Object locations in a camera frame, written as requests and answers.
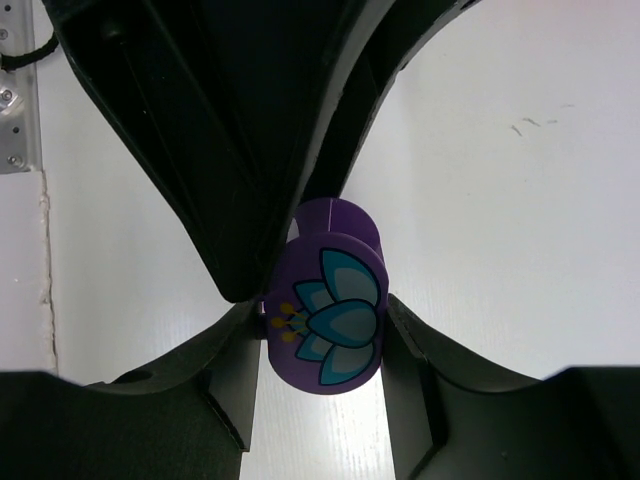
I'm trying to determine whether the black cable at base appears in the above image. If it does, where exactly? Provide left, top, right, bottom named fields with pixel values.
left=0, top=37, right=62, bottom=71

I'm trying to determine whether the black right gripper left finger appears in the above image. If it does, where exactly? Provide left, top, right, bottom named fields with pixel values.
left=1, top=302, right=261, bottom=479

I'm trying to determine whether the purple flower lego piece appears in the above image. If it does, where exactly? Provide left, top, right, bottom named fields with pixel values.
left=263, top=198, right=389, bottom=395

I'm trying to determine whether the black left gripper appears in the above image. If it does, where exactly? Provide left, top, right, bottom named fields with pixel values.
left=45, top=0, right=469, bottom=303

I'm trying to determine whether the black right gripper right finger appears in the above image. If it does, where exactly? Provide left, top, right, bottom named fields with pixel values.
left=381, top=298, right=639, bottom=479

